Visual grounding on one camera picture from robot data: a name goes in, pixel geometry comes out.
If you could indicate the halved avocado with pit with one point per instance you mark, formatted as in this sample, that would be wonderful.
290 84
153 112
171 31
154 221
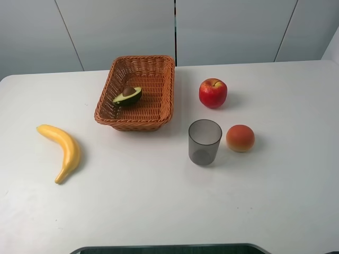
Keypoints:
129 96

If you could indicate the grey translucent plastic cup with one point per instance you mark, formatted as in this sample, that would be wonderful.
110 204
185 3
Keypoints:
204 140

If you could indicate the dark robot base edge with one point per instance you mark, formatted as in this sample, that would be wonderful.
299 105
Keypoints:
169 249

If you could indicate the red apple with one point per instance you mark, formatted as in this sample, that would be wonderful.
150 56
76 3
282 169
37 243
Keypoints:
213 93

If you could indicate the yellow banana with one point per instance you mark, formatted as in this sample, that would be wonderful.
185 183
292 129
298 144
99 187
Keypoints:
71 150

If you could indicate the orange peach fruit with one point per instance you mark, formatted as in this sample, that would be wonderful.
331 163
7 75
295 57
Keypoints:
240 138

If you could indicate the brown wicker basket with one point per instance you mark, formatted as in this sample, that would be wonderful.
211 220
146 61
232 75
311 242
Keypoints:
155 75

